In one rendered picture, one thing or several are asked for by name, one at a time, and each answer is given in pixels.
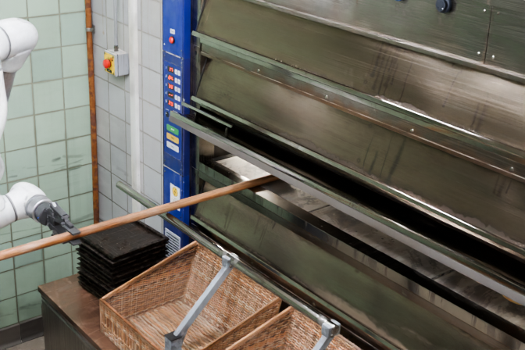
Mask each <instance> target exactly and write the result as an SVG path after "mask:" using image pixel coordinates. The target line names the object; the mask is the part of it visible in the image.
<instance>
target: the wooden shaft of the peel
mask: <svg viewBox="0 0 525 350"><path fill-rule="evenodd" d="M275 180H279V178H277V177H275V176H274V175H272V174H268V175H265V176H262V177H257V178H255V179H251V180H247V181H244V182H241V183H238V184H233V185H230V186H227V187H222V188H219V189H216V190H213V191H208V192H205V193H202V194H199V195H194V196H191V197H188V198H183V199H181V200H177V201H175V202H170V203H166V204H164V205H159V206H156V207H153V208H150V209H145V210H142V211H139V212H134V213H131V214H128V215H125V216H121V217H117V218H115V219H111V220H106V221H104V222H101V223H96V224H93V225H90V226H87V227H82V228H79V229H78V230H80V231H81V234H77V235H74V236H73V235H72V234H70V233H69V232H66V233H62V234H57V235H55V236H51V237H47V238H44V239H41V240H38V241H33V242H30V243H27V244H24V245H19V246H16V247H13V248H8V249H6V250H2V251H0V261H2V260H5V259H10V258H12V257H15V256H18V255H23V254H26V253H29V252H33V251H37V250H39V249H43V248H47V247H50V246H53V245H57V244H61V243H63V242H66V241H71V240H74V239H77V238H82V237H84V236H88V235H90V234H95V233H98V232H101V231H104V230H108V229H111V228H114V227H119V226H122V225H125V224H128V223H133V222H135V221H139V220H143V219H146V218H149V217H152V216H157V215H159V214H162V213H167V212H170V211H173V210H176V209H180V208H183V207H186V206H190V205H194V204H197V203H199V202H204V201H208V200H210V199H213V198H218V197H221V196H224V195H228V194H231V193H234V192H237V191H242V190H244V189H248V188H253V187H255V186H258V185H261V184H266V183H269V182H272V181H275Z"/></svg>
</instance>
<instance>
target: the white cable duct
mask: <svg viewBox="0 0 525 350"><path fill-rule="evenodd" d="M128 22H129V60H130V136H131V175H132V188H133V189H134V190H135V191H137V192H139V193H141V192H140V145H139V97H138V3H137V0H128ZM139 211H141V203H139V202H137V201H136V200H134V199H133V198H132V213H136V212H139Z"/></svg>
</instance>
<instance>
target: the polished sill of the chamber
mask: <svg viewBox="0 0 525 350"><path fill-rule="evenodd" d="M199 170H200V171H201V172H203V173H205V174H206V175H208V176H210V177H211V178H213V179H215V180H217V181H219V182H220V183H222V184H224V185H226V186H230V185H233V184H238V183H241V182H244V181H247V180H249V179H247V178H245V177H243V176H242V175H240V174H238V173H235V172H234V171H233V170H230V169H228V168H226V167H225V166H223V165H221V164H219V163H218V162H216V161H214V160H212V159H208V160H205V161H201V162H199ZM237 192H238V193H239V194H241V195H244V196H245V197H246V198H249V199H250V200H252V201H253V202H255V203H257V204H259V205H260V206H262V207H264V208H265V209H268V210H269V211H271V212H272V213H275V214H276V215H278V216H280V217H281V218H283V219H285V220H286V221H288V222H290V223H292V224H294V225H295V226H297V227H299V228H301V229H303V230H304V231H306V232H308V233H309V234H311V235H313V236H314V237H316V238H319V239H320V240H321V241H324V242H325V243H327V244H329V245H330V246H332V247H334V248H336V249H337V250H339V251H341V252H343V253H345V254H346V255H348V256H350V257H352V258H353V259H355V260H357V261H358V262H360V263H362V264H363V265H365V266H368V267H369V268H370V269H372V270H374V271H376V272H378V273H379V274H381V275H383V276H385V277H386V278H388V279H390V280H392V281H394V282H395V283H396V284H399V285H401V286H402V287H404V288H406V289H407V290H409V291H411V292H412V293H414V294H416V295H418V296H420V297H421V298H423V299H425V300H427V301H428V302H430V303H432V304H434V305H435V306H437V307H439V308H440V309H443V310H444V311H446V312H447V313H450V314H451V315H453V316H455V317H456V318H458V319H460V320H461V321H463V322H465V323H467V324H469V325H470V326H472V327H474V328H476V329H478V330H479V331H481V332H483V333H484V334H486V335H488V336H489V337H491V338H494V339H495V340H496V341H499V342H500V343H502V344H504V345H505V346H507V347H509V348H511V349H512V350H525V330H524V329H522V328H521V327H518V326H517V325H515V324H513V323H511V322H509V321H508V320H505V319H504V318H502V317H500V316H498V315H496V314H495V313H493V312H491V311H489V310H487V309H485V308H484V307H482V306H480V305H478V304H477V303H475V302H472V301H470V300H469V299H468V298H465V297H463V296H461V295H460V294H458V293H456V292H454V291H453V290H451V289H449V288H447V287H445V286H444V285H442V284H439V283H438V282H436V281H434V280H432V279H430V278H429V277H426V276H425V275H423V274H421V273H419V272H417V271H416V270H414V269H412V268H410V267H408V266H407V265H405V264H403V263H401V262H399V261H398V260H396V259H393V258H392V257H390V256H389V255H386V254H384V253H383V252H381V251H379V250H377V249H375V248H374V247H372V246H370V245H368V244H366V243H365V242H363V241H360V240H359V239H357V238H356V237H353V236H352V235H350V234H348V233H346V232H344V231H343V230H340V229H339V228H337V227H335V226H333V225H331V224H330V223H328V222H326V221H324V220H322V219H320V218H319V217H317V216H314V215H313V214H312V213H310V212H307V211H305V210H304V209H302V208H300V207H298V206H296V205H295V204H293V203H291V202H289V201H287V200H286V199H284V198H282V197H280V196H278V195H276V194H274V193H273V192H271V191H269V190H267V189H265V188H264V187H261V186H260V185H258V186H255V187H250V188H248V189H244V190H242V191H237Z"/></svg>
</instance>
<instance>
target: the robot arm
mask: <svg viewBox="0 0 525 350"><path fill-rule="evenodd" d="M37 42H38V31H37V29H36V28H35V26H34V25H33V24H32V23H30V22H28V21H26V20H23V19H20V18H8V19H3V20H0V140H1V137H2V133H3V130H4V129H5V123H6V120H7V113H8V106H7V105H8V101H9V96H10V93H11V90H12V87H13V81H14V78H15V75H16V71H18V70H19V69H20V68H21V67H22V66H23V64H24V63H25V61H26V59H27V57H28V56H29V54H30V53H31V51H32V50H33V49H34V48H35V46H36V44H37ZM4 171H5V165H4V162H3V160H2V157H1V154H0V180H1V179H2V177H3V174H4ZM27 218H31V219H33V220H34V221H35V222H37V223H41V224H42V225H44V226H46V227H49V229H50V230H51V231H52V234H51V236H55V235H57V234H62V233H66V232H67V231H68V232H69V233H70V234H72V235H73V236H74V235H77V234H81V231H80V230H78V229H77V228H76V227H75V226H74V225H73V224H72V223H71V222H70V221H69V220H68V218H70V216H69V215H68V214H67V213H66V212H65V211H64V210H63V209H62V208H61V207H60V206H59V205H58V203H57V202H52V201H51V200H50V199H49V198H48V197H46V195H45V193H44V192H43V191H42V190H41V189H40V188H38V187H36V186H35V185H33V184H30V183H27V182H19V183H17V184H14V185H13V186H12V188H11V190H10V192H9V193H8V194H6V195H3V196H1V195H0V229H2V228H3V227H6V226H8V225H10V224H11V223H13V222H16V221H17V220H22V219H27ZM63 225H65V226H63ZM66 243H70V244H71V245H72V246H75V245H80V244H81V241H80V240H79V239H74V240H71V241H66V242H63V243H62V244H66Z"/></svg>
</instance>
